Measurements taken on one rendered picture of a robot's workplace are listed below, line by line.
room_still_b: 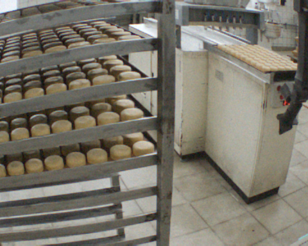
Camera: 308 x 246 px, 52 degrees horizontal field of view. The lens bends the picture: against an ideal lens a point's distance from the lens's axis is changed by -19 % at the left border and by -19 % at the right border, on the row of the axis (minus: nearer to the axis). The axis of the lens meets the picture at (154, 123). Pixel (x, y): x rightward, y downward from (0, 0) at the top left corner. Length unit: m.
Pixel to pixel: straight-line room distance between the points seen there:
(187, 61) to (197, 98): 0.28
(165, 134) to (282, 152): 1.50
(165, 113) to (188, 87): 1.71
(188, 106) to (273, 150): 0.75
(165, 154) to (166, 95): 0.14
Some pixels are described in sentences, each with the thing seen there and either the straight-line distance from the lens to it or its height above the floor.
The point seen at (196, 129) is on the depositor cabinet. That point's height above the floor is 0.27.
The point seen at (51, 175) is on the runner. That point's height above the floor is 0.97.
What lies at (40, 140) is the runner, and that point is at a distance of 0.78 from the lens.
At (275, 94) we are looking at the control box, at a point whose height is 0.78.
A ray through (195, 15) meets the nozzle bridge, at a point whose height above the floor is 1.09.
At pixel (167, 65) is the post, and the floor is 1.19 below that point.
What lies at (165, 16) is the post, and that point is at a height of 1.30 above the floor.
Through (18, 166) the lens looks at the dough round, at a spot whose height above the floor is 0.97.
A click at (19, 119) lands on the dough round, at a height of 1.06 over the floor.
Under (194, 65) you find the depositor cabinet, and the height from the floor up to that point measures 0.74.
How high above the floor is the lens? 1.40
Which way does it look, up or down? 24 degrees down
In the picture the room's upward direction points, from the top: straight up
